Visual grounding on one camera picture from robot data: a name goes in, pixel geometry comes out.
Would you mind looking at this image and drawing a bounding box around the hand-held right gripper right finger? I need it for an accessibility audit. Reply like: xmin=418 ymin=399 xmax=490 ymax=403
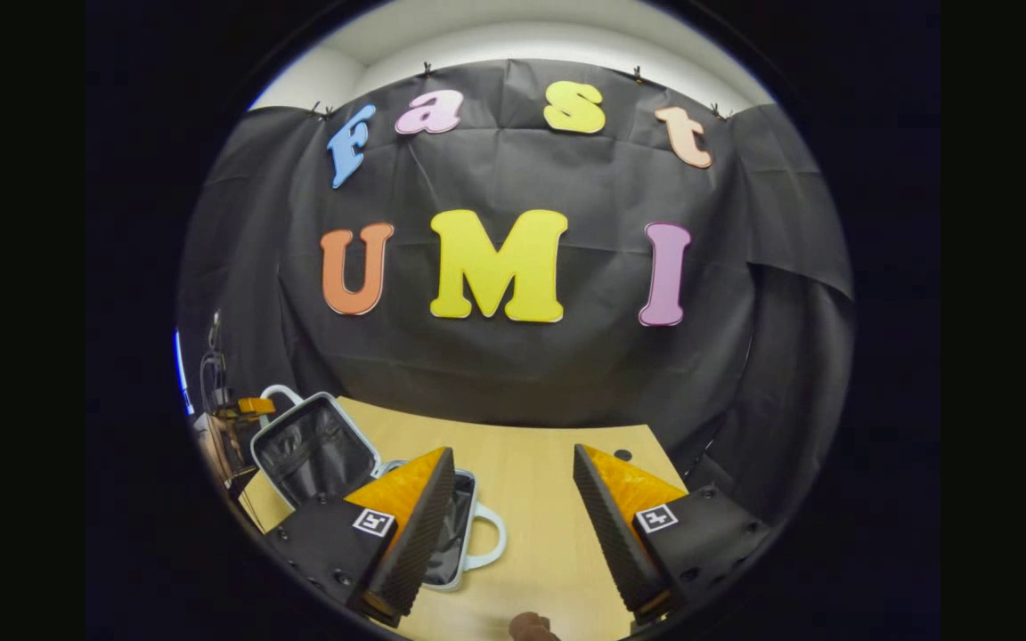
xmin=574 ymin=443 xmax=774 ymax=627

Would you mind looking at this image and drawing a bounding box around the grey metal stand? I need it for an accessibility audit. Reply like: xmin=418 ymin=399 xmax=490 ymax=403
xmin=199 ymin=310 xmax=231 ymax=412

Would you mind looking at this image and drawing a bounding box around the light blue suitcase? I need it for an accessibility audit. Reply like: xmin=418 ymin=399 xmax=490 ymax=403
xmin=250 ymin=385 xmax=508 ymax=593

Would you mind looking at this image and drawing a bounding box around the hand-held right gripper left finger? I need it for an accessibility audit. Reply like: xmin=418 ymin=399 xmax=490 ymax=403
xmin=264 ymin=445 xmax=457 ymax=629

